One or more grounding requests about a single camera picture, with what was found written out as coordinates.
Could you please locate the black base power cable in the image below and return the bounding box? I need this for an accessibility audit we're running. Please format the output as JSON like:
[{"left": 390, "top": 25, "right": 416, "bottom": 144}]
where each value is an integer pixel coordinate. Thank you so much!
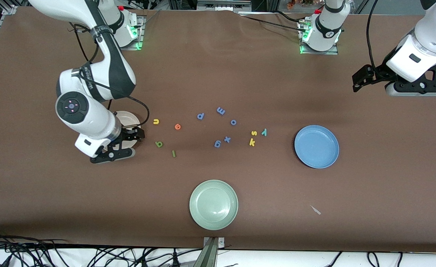
[{"left": 238, "top": 13, "right": 307, "bottom": 32}]

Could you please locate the black cable tangle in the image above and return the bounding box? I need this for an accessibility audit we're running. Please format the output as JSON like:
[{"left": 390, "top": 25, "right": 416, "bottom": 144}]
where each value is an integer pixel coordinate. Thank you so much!
[{"left": 0, "top": 230, "right": 203, "bottom": 267}]

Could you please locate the aluminium frame beam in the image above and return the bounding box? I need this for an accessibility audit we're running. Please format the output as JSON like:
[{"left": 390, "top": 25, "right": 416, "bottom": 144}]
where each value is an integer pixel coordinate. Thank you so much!
[{"left": 197, "top": 0, "right": 252, "bottom": 12}]

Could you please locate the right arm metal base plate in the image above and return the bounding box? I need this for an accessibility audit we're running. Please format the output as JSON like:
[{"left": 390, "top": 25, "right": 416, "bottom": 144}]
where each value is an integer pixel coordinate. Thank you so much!
[{"left": 121, "top": 16, "right": 144, "bottom": 50}]

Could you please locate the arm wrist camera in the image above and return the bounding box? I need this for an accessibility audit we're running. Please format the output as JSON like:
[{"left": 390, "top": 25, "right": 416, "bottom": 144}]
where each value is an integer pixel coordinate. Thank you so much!
[
  {"left": 385, "top": 79, "right": 436, "bottom": 97},
  {"left": 90, "top": 148, "right": 135, "bottom": 164}
]

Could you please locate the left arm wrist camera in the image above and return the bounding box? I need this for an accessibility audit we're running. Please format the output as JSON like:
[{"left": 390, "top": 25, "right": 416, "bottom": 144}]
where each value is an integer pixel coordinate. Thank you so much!
[{"left": 385, "top": 79, "right": 436, "bottom": 97}]

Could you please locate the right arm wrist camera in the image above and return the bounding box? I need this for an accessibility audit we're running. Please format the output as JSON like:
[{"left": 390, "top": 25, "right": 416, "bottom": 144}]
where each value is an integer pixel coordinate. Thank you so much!
[{"left": 90, "top": 148, "right": 135, "bottom": 164}]

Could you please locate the beige round plate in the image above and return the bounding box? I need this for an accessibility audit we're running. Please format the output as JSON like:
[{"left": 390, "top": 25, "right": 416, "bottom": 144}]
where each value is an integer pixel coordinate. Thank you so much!
[{"left": 115, "top": 111, "right": 141, "bottom": 149}]

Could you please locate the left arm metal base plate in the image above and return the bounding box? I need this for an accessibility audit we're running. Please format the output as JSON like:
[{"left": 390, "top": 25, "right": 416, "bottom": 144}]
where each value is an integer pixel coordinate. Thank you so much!
[{"left": 299, "top": 20, "right": 339, "bottom": 55}]

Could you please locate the metal table edge bracket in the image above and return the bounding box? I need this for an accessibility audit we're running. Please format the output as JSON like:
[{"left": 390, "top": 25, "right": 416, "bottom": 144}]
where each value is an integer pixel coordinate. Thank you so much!
[{"left": 203, "top": 237, "right": 225, "bottom": 267}]

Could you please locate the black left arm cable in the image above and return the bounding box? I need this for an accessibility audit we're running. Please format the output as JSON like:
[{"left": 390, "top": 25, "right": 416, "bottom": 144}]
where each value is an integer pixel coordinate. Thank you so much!
[{"left": 366, "top": 0, "right": 380, "bottom": 70}]

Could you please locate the pale green round plate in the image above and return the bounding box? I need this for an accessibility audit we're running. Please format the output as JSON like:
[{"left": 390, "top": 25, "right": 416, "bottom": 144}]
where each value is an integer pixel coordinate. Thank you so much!
[{"left": 189, "top": 180, "right": 239, "bottom": 231}]

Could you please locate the brown table cover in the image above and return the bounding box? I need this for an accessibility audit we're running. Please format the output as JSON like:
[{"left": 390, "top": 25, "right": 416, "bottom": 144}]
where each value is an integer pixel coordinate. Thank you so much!
[{"left": 0, "top": 6, "right": 436, "bottom": 253}]

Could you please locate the blue round plate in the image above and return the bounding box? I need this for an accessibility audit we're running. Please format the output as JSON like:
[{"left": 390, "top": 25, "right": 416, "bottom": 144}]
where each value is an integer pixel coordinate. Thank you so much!
[{"left": 294, "top": 125, "right": 340, "bottom": 169}]

